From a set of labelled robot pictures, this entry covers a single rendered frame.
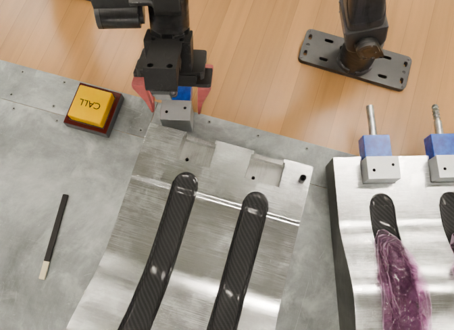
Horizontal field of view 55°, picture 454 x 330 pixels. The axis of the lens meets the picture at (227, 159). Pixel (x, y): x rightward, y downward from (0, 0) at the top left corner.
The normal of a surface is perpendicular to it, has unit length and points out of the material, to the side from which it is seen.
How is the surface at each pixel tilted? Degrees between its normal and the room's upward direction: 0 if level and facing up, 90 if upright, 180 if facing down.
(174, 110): 0
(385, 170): 0
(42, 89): 0
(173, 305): 27
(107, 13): 48
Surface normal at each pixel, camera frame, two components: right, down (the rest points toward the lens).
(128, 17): 0.10, 0.69
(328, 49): 0.00, -0.29
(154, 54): 0.02, -0.72
